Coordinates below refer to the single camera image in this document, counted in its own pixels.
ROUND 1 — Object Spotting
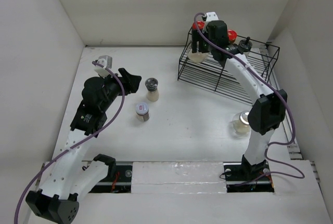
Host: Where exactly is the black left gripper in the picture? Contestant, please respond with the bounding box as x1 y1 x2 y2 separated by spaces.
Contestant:
100 68 140 111

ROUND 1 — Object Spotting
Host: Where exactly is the round glass jar metal rim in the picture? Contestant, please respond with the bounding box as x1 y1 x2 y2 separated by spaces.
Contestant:
187 49 209 63

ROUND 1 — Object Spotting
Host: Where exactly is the orange label jar red lid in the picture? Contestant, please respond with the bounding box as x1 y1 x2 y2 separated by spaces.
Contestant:
227 29 237 44

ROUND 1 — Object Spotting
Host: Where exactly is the black knob cap salt bottle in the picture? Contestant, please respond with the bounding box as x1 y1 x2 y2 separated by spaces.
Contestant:
238 36 252 57

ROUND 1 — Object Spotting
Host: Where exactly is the dark sauce jar red lid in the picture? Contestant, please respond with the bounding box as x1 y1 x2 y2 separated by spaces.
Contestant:
192 21 205 31

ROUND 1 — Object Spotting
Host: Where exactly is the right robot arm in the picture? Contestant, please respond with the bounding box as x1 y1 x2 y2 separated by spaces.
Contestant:
191 20 288 181

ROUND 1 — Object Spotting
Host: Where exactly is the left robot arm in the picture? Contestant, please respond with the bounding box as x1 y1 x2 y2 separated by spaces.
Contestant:
25 67 142 223

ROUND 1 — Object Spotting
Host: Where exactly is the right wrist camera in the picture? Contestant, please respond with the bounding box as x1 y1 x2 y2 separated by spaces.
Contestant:
202 12 219 22

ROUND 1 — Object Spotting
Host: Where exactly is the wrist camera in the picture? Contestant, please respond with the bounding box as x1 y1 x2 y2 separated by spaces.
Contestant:
93 55 112 78
202 12 219 22

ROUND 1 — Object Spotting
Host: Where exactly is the black wire rack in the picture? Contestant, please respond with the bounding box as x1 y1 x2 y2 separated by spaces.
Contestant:
177 30 280 105

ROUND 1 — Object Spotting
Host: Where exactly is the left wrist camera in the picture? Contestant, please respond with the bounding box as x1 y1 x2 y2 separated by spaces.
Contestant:
93 55 112 78

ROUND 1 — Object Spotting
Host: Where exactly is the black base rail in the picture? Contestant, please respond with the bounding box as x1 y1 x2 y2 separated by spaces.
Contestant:
91 162 274 194

